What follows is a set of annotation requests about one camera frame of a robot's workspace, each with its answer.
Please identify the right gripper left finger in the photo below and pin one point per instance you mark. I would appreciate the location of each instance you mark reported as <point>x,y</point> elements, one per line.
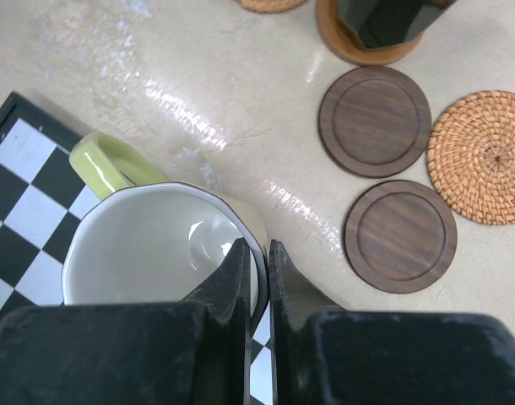
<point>194,351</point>

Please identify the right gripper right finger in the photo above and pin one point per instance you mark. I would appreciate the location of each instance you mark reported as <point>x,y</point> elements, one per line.
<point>325,354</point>

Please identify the green mug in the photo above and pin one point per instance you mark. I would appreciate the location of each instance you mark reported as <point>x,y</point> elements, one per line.
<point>150,239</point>

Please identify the dark walnut coaster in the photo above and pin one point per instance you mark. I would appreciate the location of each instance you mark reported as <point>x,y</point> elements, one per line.
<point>374,122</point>
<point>399,236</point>

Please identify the woven rattan coaster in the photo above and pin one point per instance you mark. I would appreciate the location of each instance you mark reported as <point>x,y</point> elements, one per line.
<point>471,157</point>
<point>270,6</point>

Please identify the black mug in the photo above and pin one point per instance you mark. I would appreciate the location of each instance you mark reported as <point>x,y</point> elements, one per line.
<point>384,23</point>

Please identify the black white chessboard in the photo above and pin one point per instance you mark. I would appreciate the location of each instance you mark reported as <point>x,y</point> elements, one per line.
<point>42,202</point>

